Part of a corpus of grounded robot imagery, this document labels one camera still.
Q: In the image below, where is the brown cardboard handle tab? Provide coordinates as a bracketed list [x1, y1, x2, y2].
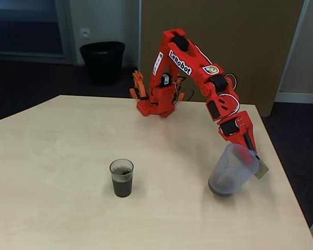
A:
[255, 155, 270, 180]

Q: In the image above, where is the translucent plastic measuring jug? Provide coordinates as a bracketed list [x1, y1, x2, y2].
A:
[208, 144, 260, 198]

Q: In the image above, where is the clear plastic cup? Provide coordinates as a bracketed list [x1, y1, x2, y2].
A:
[109, 158, 134, 198]

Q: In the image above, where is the brown pin board panel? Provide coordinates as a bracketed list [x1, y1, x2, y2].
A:
[140, 0, 306, 117]

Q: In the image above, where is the black trash bin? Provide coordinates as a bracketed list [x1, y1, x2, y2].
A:
[80, 41, 126, 86]

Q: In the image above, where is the black power cable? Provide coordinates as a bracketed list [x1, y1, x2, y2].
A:
[176, 76, 195, 102]

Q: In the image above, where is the glass door with grey frame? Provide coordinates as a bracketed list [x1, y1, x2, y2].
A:
[0, 0, 78, 65]

